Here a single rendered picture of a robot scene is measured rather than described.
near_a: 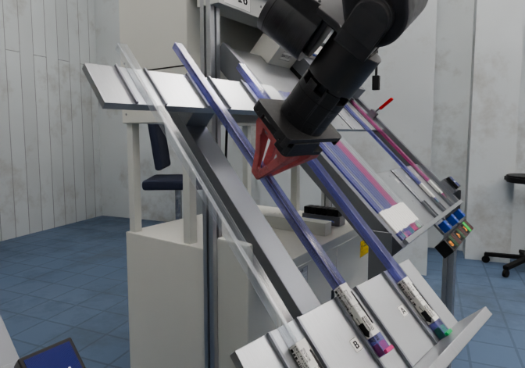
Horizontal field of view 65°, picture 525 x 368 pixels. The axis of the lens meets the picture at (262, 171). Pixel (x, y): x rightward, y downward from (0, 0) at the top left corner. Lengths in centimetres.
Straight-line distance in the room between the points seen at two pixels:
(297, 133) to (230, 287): 24
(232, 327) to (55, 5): 449
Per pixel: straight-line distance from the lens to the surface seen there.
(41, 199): 460
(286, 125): 45
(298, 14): 44
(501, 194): 351
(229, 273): 57
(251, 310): 57
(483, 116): 347
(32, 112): 452
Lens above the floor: 97
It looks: 5 degrees down
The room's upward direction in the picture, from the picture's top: straight up
